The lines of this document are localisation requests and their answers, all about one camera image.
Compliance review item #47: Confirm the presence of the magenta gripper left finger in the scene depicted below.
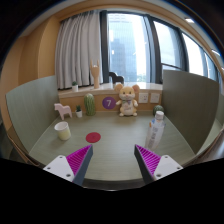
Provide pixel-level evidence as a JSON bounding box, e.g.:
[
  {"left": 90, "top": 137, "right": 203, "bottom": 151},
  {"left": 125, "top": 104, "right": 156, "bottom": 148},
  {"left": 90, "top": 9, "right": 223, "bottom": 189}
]
[{"left": 44, "top": 145, "right": 93, "bottom": 186}]

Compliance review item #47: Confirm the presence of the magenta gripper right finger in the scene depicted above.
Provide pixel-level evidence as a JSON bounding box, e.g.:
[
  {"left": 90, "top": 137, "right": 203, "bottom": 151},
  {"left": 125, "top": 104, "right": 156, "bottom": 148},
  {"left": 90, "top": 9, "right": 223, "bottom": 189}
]
[{"left": 134, "top": 145, "right": 182, "bottom": 184}]

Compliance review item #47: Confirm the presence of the clear plastic water bottle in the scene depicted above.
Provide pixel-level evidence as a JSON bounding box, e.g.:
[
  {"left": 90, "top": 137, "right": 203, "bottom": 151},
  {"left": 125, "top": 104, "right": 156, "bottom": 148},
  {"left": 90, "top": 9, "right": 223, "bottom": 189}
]
[{"left": 145, "top": 111, "right": 165, "bottom": 151}]

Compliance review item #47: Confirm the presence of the pale yellow paper cup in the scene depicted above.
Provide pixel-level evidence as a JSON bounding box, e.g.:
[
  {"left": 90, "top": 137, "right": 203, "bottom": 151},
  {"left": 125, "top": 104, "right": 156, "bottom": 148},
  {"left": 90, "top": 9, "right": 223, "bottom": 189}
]
[{"left": 54, "top": 121, "right": 71, "bottom": 141}]

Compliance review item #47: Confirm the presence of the red round coaster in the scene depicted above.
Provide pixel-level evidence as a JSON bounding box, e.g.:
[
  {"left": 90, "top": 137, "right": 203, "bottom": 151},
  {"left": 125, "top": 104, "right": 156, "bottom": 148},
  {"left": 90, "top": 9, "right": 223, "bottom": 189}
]
[{"left": 86, "top": 132, "right": 101, "bottom": 143}]

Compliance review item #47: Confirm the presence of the small potted plant white pot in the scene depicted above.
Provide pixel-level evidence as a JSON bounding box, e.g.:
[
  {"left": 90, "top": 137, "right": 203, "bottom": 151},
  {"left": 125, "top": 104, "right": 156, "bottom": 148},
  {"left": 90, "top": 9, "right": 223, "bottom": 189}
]
[{"left": 75, "top": 105, "right": 82, "bottom": 118}]

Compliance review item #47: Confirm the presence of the pink toy horse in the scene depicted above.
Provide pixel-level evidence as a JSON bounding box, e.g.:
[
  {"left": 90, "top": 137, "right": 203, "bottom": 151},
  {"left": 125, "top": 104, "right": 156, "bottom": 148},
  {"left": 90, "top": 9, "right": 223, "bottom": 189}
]
[{"left": 54, "top": 103, "right": 72, "bottom": 119}]

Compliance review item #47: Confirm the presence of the round green cactus ball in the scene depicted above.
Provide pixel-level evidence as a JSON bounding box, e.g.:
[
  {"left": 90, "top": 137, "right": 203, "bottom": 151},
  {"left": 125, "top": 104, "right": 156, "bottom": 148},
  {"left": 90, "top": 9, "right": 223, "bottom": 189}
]
[{"left": 153, "top": 105, "right": 164, "bottom": 116}]

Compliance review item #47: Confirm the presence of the plush mouse toy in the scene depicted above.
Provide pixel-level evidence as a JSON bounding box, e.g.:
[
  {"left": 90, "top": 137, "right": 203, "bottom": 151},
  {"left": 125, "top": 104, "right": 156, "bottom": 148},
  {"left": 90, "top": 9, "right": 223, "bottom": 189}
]
[{"left": 114, "top": 84, "right": 140, "bottom": 117}]

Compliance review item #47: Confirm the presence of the green cactus ornament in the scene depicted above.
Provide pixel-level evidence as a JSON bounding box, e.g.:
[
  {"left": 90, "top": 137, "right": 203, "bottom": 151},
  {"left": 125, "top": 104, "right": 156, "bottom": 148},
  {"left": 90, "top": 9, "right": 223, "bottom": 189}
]
[{"left": 84, "top": 93, "right": 96, "bottom": 116}]

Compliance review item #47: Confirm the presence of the small potted plant on ledge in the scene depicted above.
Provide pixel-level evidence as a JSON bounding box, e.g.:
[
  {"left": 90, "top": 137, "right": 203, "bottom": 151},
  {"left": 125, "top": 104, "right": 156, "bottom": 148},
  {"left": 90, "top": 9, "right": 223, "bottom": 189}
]
[{"left": 72, "top": 81, "right": 78, "bottom": 92}]

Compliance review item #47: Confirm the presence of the black animal figurine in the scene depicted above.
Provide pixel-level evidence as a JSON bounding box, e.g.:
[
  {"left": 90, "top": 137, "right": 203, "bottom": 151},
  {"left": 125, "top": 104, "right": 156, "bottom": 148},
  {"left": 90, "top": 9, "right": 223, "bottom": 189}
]
[{"left": 109, "top": 72, "right": 124, "bottom": 84}]

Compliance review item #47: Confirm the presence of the wooden hand sculpture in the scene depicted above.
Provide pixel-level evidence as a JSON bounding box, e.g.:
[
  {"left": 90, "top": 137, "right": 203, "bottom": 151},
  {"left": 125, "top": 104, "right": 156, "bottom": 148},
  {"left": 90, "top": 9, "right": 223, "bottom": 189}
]
[{"left": 90, "top": 61, "right": 100, "bottom": 89}]

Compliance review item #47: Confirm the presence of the grey curtain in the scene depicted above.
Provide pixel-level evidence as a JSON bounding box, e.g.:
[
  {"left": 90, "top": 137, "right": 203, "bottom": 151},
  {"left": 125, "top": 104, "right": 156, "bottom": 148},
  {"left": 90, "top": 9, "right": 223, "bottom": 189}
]
[{"left": 55, "top": 10, "right": 102, "bottom": 89}]

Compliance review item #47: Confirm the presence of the white wall socket right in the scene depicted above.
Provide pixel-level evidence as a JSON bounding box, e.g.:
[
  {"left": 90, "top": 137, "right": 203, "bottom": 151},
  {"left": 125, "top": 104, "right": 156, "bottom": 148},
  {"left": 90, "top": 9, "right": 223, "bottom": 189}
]
[{"left": 150, "top": 93, "right": 160, "bottom": 103}]

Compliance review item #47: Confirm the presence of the white wall socket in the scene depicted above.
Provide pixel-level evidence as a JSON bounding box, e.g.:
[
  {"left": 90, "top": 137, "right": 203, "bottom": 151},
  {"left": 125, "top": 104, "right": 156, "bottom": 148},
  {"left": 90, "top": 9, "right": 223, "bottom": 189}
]
[
  {"left": 138, "top": 93, "right": 149, "bottom": 103},
  {"left": 150, "top": 93, "right": 160, "bottom": 103}
]

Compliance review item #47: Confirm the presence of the white wall socket left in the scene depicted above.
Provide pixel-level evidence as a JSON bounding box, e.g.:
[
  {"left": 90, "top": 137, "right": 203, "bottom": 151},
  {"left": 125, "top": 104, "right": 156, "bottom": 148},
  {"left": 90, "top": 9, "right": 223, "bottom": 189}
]
[{"left": 138, "top": 93, "right": 149, "bottom": 103}]

